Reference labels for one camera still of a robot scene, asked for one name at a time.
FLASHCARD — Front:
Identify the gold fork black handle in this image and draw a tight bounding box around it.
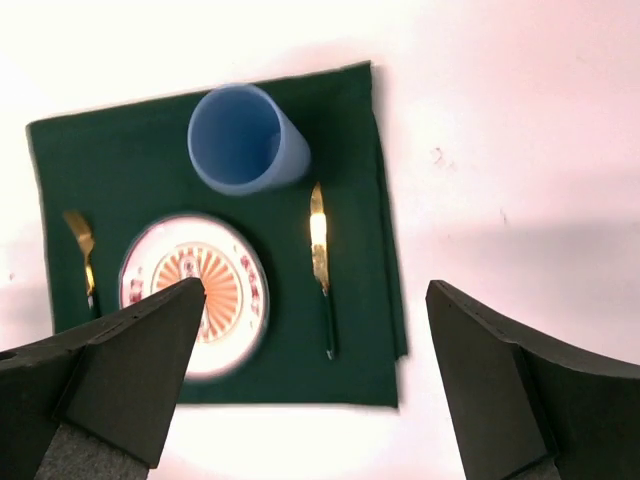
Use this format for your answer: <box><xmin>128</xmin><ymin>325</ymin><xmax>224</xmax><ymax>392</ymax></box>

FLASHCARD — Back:
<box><xmin>63</xmin><ymin>210</ymin><xmax>101</xmax><ymax>319</ymax></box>

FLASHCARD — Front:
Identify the round plate orange sunburst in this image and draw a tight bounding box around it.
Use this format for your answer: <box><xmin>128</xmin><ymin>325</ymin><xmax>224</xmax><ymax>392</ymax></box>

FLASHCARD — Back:
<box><xmin>118</xmin><ymin>213</ymin><xmax>270</xmax><ymax>383</ymax></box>

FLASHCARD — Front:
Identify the gold knife black handle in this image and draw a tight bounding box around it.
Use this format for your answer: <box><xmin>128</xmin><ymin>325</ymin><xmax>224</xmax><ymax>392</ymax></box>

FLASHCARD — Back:
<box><xmin>309</xmin><ymin>182</ymin><xmax>338</xmax><ymax>360</ymax></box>

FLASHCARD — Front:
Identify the blue plastic cup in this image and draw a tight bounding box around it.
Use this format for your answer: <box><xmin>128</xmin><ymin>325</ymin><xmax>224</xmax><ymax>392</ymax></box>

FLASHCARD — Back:
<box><xmin>187</xmin><ymin>84</ymin><xmax>311</xmax><ymax>196</ymax></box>

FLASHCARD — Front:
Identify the dark green cloth placemat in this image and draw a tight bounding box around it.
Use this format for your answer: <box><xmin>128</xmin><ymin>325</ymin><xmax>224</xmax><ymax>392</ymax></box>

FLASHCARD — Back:
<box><xmin>27</xmin><ymin>62</ymin><xmax>408</xmax><ymax>408</ymax></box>

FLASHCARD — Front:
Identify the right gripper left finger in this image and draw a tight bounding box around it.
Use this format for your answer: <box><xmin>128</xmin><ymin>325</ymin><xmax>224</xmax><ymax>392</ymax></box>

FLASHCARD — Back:
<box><xmin>1</xmin><ymin>278</ymin><xmax>206</xmax><ymax>479</ymax></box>

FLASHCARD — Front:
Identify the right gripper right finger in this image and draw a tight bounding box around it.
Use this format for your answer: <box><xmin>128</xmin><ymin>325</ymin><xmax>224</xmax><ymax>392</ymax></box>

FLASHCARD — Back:
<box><xmin>426</xmin><ymin>280</ymin><xmax>639</xmax><ymax>479</ymax></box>

